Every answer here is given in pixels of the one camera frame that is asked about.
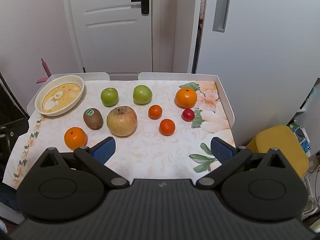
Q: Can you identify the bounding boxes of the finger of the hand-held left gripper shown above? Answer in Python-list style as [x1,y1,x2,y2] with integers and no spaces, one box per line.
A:
[0,117,30,160]

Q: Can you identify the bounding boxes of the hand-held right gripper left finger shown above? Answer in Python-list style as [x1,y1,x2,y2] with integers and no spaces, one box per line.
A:
[37,137,130,188]

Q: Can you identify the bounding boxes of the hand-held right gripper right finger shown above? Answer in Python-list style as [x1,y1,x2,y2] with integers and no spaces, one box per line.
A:
[196,137,290,188]

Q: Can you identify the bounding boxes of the large yellow-red apple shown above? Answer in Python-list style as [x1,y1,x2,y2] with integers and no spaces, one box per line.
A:
[106,106,138,137]

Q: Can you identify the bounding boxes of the orange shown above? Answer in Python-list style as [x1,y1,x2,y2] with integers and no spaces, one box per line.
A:
[64,127,87,150]
[175,88,198,108]

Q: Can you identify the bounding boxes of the brown kiwi with green sticker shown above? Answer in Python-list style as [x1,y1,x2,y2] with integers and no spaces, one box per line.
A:
[83,108,103,130]

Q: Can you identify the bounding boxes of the small red plum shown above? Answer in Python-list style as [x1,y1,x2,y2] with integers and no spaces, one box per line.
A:
[182,108,195,122]

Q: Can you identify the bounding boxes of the cream oval bear-print dish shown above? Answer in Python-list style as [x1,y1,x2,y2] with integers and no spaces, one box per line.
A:
[34,75,85,117]

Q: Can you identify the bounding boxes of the small tangerine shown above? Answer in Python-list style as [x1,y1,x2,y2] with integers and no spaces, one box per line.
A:
[148,105,163,120]
[159,119,176,136]

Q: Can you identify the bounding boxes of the black furniture panel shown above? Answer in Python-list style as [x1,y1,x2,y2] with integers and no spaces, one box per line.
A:
[0,71,30,123]

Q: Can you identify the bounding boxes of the green apple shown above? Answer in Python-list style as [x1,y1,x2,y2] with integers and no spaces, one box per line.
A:
[100,87,119,107]
[133,85,153,105]

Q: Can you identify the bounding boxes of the yellow stool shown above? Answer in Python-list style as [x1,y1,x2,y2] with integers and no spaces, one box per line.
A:
[246,125,310,178]

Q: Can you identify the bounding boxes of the pink plastic stand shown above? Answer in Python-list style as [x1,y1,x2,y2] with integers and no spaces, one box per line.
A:
[36,58,52,84]

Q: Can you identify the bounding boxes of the blue printed box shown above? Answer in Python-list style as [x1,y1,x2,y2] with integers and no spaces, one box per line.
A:
[290,124,313,157]

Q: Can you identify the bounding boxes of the white rimmed table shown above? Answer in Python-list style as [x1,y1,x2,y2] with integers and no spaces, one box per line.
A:
[2,72,237,190]

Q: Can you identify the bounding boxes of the white sliding door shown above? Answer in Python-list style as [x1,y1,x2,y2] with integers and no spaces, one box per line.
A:
[192,0,320,145]

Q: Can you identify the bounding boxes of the white shelf unit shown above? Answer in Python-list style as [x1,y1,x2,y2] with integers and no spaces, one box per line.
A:
[287,77,320,155]

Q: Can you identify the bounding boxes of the white panel door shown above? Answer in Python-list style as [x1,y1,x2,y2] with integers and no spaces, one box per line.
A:
[61,0,153,74]

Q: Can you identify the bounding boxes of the tangle of cables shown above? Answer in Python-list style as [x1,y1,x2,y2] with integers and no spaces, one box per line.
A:
[302,152,320,213]

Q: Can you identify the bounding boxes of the grey recessed door handle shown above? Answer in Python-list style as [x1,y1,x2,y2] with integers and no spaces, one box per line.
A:
[212,0,232,32]

